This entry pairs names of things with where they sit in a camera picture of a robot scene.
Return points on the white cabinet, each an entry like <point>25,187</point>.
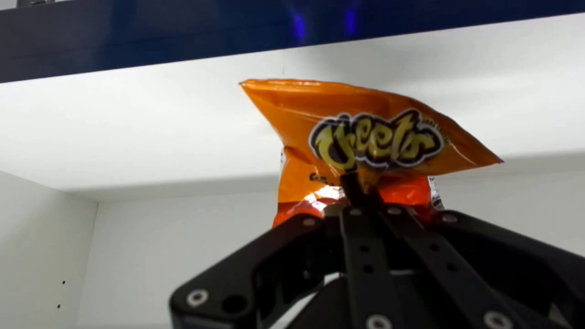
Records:
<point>137,128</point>

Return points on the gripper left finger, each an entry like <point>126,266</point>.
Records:
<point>361,274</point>

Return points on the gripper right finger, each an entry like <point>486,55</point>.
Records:
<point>484,256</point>

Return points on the orange snack bag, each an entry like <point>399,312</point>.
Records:
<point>365,105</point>

